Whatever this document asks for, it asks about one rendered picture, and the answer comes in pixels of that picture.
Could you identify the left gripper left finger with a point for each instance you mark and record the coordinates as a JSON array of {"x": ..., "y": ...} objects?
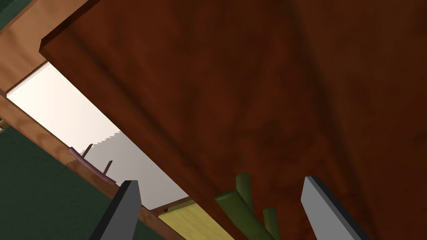
[{"x": 123, "y": 213}]

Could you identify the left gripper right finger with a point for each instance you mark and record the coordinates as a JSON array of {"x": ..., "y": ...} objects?
[{"x": 325, "y": 216}]

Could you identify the yellow drawer front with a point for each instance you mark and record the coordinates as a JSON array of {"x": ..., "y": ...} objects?
[{"x": 195, "y": 224}]

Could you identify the white drawer front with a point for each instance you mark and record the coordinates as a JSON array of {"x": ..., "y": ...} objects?
[{"x": 60, "y": 106}]

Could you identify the red-brown wooden drawer front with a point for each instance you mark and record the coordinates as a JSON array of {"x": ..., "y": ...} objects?
[{"x": 233, "y": 83}]

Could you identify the brown wooden cabinet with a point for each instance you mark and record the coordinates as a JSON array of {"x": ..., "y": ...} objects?
[{"x": 20, "y": 43}]

